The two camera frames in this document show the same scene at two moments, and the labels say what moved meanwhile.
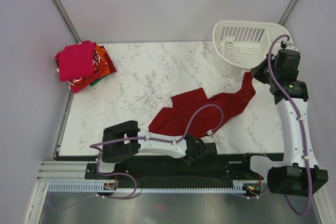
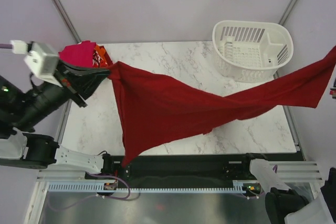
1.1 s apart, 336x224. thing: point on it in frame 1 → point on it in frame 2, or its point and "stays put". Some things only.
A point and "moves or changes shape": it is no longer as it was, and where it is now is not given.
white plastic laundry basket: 240,45 stays put
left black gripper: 188,162 → 88,80
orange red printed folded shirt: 102,65 stays put
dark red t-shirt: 176,120 moves or changes shape
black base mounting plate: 196,171 stays put
